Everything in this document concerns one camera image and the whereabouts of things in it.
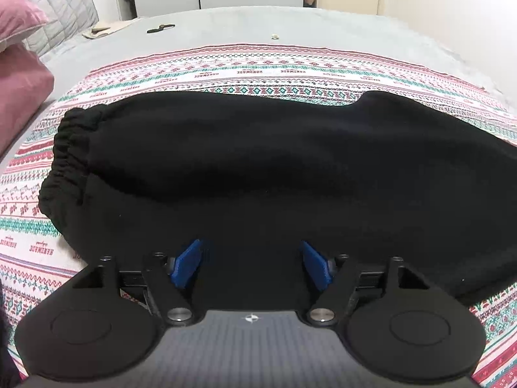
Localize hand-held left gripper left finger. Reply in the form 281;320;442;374
72;239;202;327

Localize grey quilted headboard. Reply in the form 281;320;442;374
0;0;100;60

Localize beige cloth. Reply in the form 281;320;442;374
82;22;135;41

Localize bed with grey sheet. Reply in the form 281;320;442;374
0;6;517;162

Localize pink velvet pillow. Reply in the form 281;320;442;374
0;44;56;159

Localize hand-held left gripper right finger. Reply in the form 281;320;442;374
301;240;432;327

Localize patterned knit-print blanket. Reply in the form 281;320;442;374
0;42;517;388

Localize pink pillow with white edge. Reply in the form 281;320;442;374
0;0;50;54

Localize black pants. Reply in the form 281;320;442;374
38;90;517;308

